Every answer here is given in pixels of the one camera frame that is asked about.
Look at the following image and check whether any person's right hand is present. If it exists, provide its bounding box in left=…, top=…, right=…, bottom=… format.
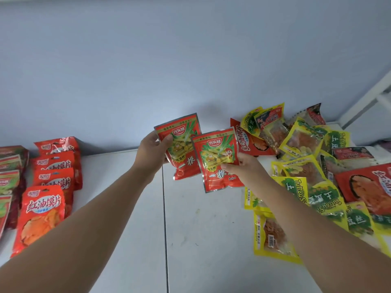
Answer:
left=221, top=153, right=270, bottom=193

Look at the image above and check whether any person's left hand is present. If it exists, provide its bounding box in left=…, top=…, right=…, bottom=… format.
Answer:
left=133, top=131, right=173, bottom=184

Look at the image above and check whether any red bamboo shoot snack packet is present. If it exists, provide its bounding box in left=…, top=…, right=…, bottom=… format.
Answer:
left=154, top=113, right=203, bottom=181
left=192, top=127, right=245, bottom=193

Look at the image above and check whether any person's right forearm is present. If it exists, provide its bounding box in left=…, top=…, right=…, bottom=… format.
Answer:
left=244, top=173, right=391, bottom=293

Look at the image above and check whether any person's left forearm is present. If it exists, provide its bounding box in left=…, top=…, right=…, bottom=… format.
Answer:
left=0, top=163, right=163, bottom=293

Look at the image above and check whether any red chip packet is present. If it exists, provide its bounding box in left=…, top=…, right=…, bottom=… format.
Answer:
left=32, top=168, right=76, bottom=217
left=230, top=118, right=276, bottom=157
left=31, top=151, right=77, bottom=173
left=10, top=185, right=66, bottom=259
left=34, top=137, right=83, bottom=191
left=334, top=163, right=391, bottom=216

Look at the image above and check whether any pile of yellow snack packets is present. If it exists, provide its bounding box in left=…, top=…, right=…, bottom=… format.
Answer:
left=240, top=103, right=391, bottom=265

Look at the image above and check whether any dark red clear packet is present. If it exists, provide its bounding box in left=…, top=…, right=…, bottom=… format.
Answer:
left=332, top=147, right=377, bottom=169
left=305, top=103, right=327, bottom=126

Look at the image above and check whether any red green snack packet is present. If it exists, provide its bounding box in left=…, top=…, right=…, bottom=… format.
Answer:
left=0, top=195, right=13, bottom=239
left=0, top=170, right=22, bottom=229
left=0, top=146, right=30, bottom=163
left=0, top=155, right=24, bottom=174

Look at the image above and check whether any white frame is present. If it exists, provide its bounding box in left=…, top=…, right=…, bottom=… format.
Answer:
left=339, top=70, right=391, bottom=129

